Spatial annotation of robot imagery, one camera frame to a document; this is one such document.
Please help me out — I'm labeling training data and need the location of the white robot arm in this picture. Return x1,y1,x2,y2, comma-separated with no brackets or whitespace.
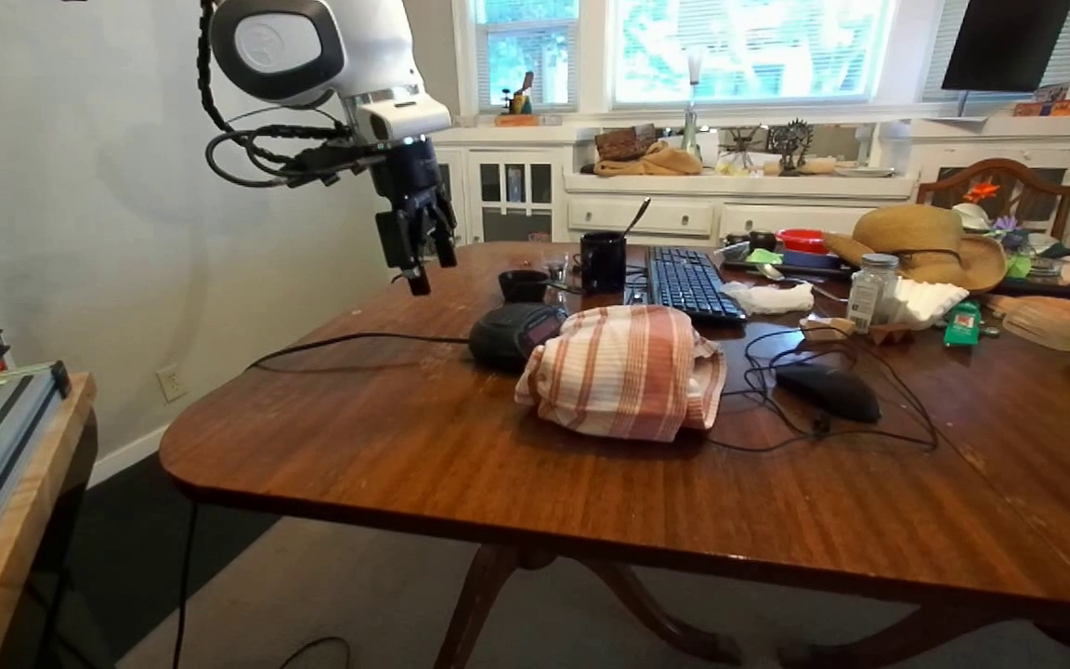
196,0,455,295

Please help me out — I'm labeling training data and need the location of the clear plastic bottle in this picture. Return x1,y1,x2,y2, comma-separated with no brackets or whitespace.
845,254,900,331

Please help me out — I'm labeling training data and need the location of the red bowl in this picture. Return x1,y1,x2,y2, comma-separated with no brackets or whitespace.
778,227,828,254

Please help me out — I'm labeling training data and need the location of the black coffee mug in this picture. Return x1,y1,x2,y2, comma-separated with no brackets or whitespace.
579,232,626,295

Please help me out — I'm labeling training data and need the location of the white sideboard cabinet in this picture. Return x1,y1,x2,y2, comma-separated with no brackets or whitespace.
437,115,1070,247

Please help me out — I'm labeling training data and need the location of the white crumpled tissue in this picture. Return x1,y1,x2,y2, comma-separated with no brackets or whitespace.
723,283,812,315

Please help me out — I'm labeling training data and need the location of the wooden dining chair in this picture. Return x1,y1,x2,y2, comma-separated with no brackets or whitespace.
912,160,1070,239

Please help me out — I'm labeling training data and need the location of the green toy car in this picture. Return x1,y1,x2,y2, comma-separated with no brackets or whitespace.
939,301,983,351

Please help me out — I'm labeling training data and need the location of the black clock power cord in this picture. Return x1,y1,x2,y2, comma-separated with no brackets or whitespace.
168,328,475,669

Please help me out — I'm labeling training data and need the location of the black computer keyboard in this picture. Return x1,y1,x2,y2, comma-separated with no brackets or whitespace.
646,248,745,331

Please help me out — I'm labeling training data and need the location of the straw hat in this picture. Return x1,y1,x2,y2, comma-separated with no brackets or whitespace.
823,205,1006,295

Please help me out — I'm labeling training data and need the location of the red striped folded cloth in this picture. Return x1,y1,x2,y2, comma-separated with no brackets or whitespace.
511,306,729,441

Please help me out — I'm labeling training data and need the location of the black computer mouse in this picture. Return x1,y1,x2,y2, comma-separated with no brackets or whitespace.
771,362,880,425

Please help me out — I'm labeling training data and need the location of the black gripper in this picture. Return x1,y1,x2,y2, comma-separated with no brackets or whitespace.
371,141,455,297

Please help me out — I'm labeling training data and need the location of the small black bowl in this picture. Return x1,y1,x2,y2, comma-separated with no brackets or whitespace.
496,273,549,306

